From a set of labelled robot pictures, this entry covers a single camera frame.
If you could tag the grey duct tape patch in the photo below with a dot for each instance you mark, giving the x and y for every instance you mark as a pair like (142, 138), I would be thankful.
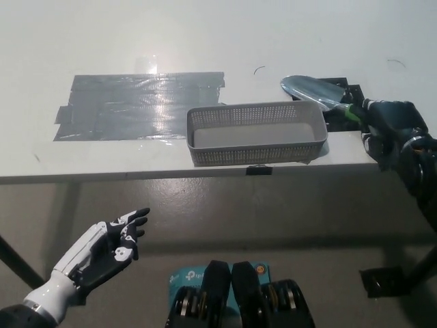
(126, 102)

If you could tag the grey perforated plastic basket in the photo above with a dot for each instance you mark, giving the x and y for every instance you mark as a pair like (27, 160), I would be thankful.
(246, 154)

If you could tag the teal tp-link box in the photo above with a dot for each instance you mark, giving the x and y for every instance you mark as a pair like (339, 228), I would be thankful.
(187, 278)

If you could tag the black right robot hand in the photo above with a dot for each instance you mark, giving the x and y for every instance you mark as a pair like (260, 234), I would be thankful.
(392, 119)

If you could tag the black slanted table leg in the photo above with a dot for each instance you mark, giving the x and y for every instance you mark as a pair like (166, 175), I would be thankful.
(20, 263)
(425, 263)

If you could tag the small black tape strip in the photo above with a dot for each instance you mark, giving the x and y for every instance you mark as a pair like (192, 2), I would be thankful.
(258, 170)

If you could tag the large black floor tape square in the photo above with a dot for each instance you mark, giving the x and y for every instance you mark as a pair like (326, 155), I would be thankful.
(382, 282)

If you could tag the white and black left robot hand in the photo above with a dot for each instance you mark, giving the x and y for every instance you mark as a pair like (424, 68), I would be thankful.
(102, 259)

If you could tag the black tape patch on desk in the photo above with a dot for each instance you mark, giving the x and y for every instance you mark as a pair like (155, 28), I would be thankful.
(338, 122)

